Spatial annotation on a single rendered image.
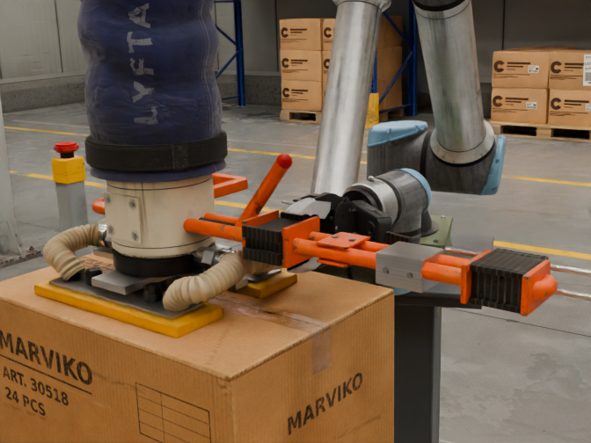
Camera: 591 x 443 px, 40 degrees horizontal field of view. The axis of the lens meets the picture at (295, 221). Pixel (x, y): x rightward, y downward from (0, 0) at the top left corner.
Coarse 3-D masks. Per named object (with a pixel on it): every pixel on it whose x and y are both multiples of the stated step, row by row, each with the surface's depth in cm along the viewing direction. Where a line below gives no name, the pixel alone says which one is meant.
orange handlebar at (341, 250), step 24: (216, 192) 148; (216, 216) 128; (240, 240) 120; (312, 240) 117; (336, 240) 112; (360, 240) 111; (336, 264) 110; (360, 264) 108; (432, 264) 102; (456, 264) 103; (552, 288) 94
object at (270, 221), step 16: (256, 224) 119; (272, 224) 120; (288, 224) 119; (304, 224) 116; (256, 240) 117; (272, 240) 114; (288, 240) 114; (256, 256) 116; (272, 256) 114; (288, 256) 114; (304, 256) 117
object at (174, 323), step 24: (48, 288) 133; (72, 288) 131; (96, 288) 131; (144, 288) 124; (96, 312) 126; (120, 312) 123; (144, 312) 121; (168, 312) 120; (192, 312) 121; (216, 312) 122
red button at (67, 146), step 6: (60, 144) 227; (66, 144) 227; (72, 144) 227; (78, 144) 230; (60, 150) 226; (66, 150) 226; (72, 150) 228; (60, 156) 229; (66, 156) 228; (72, 156) 229
